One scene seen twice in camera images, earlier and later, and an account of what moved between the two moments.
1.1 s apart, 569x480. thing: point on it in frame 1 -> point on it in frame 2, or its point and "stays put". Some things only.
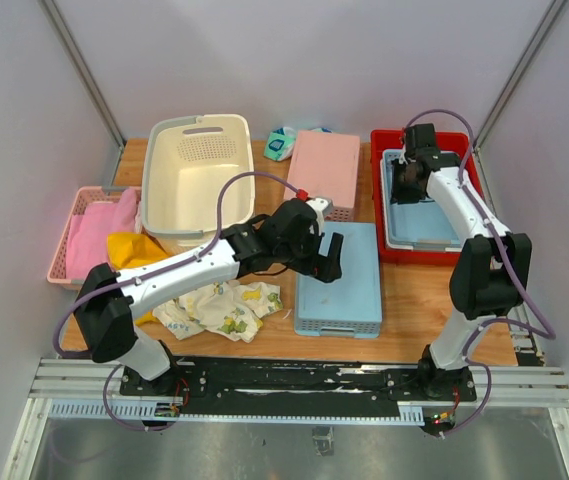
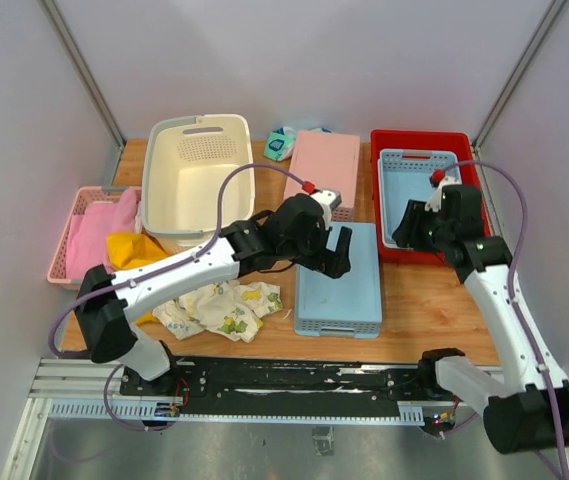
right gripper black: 398,196 -> 407,234
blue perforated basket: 349,306 stays put
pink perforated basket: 326,165 stays put
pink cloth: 88,232 stays put
